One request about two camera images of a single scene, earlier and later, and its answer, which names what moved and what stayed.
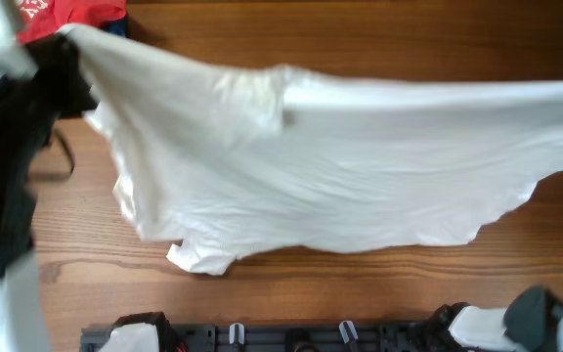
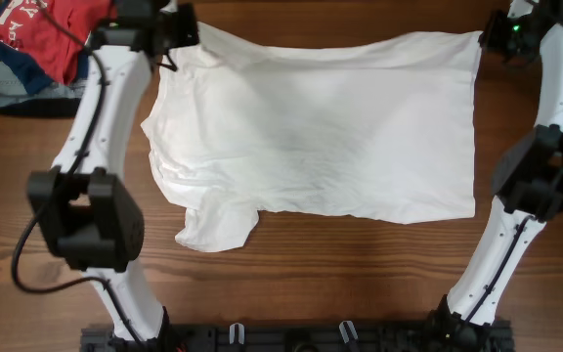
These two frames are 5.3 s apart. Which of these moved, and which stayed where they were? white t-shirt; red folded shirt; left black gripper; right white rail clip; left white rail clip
Moved: left black gripper; white t-shirt
Stayed: right white rail clip; red folded shirt; left white rail clip
